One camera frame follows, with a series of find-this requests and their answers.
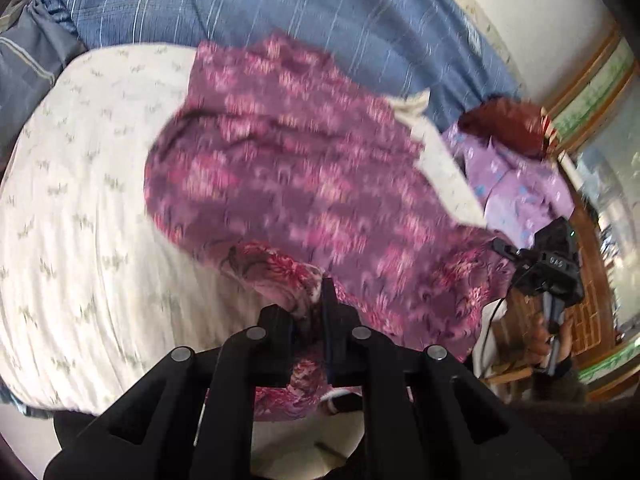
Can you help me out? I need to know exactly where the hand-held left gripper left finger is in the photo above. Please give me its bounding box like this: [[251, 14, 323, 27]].
[[44, 305, 296, 480]]

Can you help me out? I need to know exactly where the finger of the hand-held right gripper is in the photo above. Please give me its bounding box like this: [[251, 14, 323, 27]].
[[491, 238, 521, 262]]

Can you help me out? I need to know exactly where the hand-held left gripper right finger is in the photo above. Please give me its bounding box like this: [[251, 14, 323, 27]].
[[320, 277, 571, 480]]

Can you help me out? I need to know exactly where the purple floral shirt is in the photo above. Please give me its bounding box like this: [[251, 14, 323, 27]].
[[143, 32, 516, 423]]

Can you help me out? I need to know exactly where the person's right hand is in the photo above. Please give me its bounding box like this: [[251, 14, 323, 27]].
[[529, 310, 575, 375]]

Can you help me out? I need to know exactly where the lilac dotted shirt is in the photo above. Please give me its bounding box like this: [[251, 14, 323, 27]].
[[442, 122, 576, 251]]

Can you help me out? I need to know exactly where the dark red cloth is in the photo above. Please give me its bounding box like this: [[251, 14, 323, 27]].
[[457, 99, 558, 161]]

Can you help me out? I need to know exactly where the person's black clothing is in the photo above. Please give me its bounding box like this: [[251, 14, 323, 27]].
[[52, 375, 606, 480]]

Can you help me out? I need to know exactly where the white printed blanket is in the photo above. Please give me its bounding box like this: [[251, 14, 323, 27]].
[[0, 44, 488, 416]]

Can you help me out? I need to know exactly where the blue striped blanket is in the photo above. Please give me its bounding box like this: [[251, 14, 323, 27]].
[[30, 0, 521, 133]]

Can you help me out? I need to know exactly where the light blue logo jacket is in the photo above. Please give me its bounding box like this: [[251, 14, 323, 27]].
[[0, 0, 88, 171]]

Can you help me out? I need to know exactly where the wooden window frame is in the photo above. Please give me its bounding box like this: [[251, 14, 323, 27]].
[[542, 25, 640, 403]]

